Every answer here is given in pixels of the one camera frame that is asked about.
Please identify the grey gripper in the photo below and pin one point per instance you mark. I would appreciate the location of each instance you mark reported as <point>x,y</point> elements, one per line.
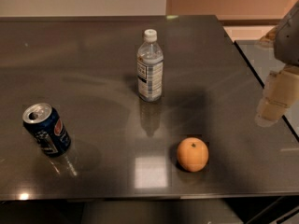
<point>288,42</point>

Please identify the clear plastic water bottle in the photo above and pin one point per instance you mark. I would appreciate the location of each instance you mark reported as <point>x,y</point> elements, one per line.
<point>150,67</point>

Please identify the grey side table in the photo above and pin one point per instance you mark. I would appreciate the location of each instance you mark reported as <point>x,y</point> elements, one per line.
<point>265,67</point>

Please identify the orange fruit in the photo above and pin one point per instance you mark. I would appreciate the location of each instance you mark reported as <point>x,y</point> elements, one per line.
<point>192,154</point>

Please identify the blue Pepsi soda can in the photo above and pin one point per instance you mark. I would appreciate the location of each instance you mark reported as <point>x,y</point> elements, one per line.
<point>43,122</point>

